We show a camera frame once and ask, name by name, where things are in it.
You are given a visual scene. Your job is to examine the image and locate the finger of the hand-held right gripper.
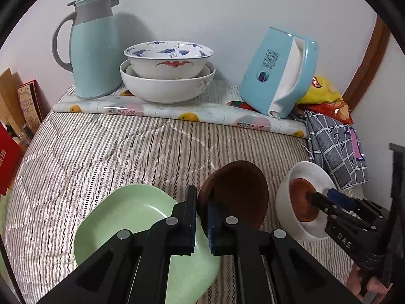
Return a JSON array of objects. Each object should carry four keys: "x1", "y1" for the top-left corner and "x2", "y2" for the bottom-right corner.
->
[
  {"x1": 307, "y1": 192, "x2": 377, "y2": 235},
  {"x1": 327, "y1": 189, "x2": 390, "y2": 225}
]

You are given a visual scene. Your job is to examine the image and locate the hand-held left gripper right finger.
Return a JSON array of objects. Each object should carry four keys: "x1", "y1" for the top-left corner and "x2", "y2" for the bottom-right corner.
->
[{"x1": 206, "y1": 197, "x2": 363, "y2": 304}]

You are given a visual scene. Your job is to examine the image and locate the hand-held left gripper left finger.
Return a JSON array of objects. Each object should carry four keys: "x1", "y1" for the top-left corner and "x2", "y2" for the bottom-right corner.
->
[{"x1": 30, "y1": 185, "x2": 198, "y2": 304}]

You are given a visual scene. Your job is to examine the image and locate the small brown bowl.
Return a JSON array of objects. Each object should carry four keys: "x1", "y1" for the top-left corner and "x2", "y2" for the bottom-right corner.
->
[
  {"x1": 197, "y1": 160, "x2": 269, "y2": 238},
  {"x1": 290, "y1": 178, "x2": 320, "y2": 222}
]

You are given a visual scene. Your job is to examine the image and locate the white embossed bowl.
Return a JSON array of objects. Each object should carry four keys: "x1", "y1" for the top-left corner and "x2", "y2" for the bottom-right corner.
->
[{"x1": 275, "y1": 161, "x2": 336, "y2": 240}]

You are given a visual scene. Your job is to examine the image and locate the green square plate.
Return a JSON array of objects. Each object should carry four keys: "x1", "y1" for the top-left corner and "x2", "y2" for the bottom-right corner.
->
[{"x1": 73, "y1": 184, "x2": 222, "y2": 303}]

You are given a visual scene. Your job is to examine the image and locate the person's right hand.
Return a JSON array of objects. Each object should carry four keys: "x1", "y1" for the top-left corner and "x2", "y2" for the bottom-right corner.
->
[{"x1": 346, "y1": 267, "x2": 390, "y2": 304}]

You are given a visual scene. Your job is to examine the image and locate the grey checked cloth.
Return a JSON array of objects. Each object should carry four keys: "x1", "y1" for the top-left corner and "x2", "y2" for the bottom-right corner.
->
[{"x1": 304, "y1": 111, "x2": 370, "y2": 192}]

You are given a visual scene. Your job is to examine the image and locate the red chips bag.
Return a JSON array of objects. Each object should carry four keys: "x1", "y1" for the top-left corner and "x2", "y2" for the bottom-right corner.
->
[{"x1": 304, "y1": 100, "x2": 353, "y2": 125}]

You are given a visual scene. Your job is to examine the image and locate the yellow chips bag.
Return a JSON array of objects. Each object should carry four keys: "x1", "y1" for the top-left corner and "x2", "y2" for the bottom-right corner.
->
[{"x1": 297, "y1": 76, "x2": 344, "y2": 105}]

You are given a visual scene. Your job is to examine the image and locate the striped quilted blanket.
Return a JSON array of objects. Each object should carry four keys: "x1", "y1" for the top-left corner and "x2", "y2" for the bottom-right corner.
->
[{"x1": 5, "y1": 111, "x2": 364, "y2": 304}]

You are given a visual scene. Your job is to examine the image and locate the fruit print table mat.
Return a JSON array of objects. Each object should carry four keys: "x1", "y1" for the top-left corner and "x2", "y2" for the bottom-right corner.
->
[{"x1": 53, "y1": 79, "x2": 307, "y2": 138}]

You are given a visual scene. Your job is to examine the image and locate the large white porcelain bowl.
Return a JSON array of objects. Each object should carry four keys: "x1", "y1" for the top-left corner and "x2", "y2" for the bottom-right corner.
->
[{"x1": 119, "y1": 60, "x2": 216, "y2": 103}]

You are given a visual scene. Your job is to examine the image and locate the light blue tissue box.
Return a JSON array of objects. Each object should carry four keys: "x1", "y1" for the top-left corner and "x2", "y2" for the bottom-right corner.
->
[{"x1": 239, "y1": 27, "x2": 318, "y2": 119}]

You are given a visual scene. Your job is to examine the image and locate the blue patterned porcelain bowl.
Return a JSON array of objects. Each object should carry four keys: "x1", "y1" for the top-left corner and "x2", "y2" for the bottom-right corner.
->
[{"x1": 123, "y1": 41, "x2": 214, "y2": 80}]

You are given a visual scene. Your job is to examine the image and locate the medium white nested bowl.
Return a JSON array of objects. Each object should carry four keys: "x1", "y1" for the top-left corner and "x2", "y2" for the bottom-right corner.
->
[{"x1": 125, "y1": 64, "x2": 212, "y2": 80}]

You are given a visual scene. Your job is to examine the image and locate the light blue thermos jug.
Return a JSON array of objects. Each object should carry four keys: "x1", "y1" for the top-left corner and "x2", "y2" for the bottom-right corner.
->
[{"x1": 52, "y1": 0, "x2": 122, "y2": 99}]

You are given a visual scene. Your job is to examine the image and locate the patterned red book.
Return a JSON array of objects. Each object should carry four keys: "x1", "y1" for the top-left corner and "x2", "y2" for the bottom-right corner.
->
[{"x1": 17, "y1": 80, "x2": 43, "y2": 127}]

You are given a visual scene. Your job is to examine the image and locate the brown wooden door frame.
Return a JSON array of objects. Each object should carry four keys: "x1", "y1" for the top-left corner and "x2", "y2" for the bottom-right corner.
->
[{"x1": 343, "y1": 16, "x2": 391, "y2": 111}]

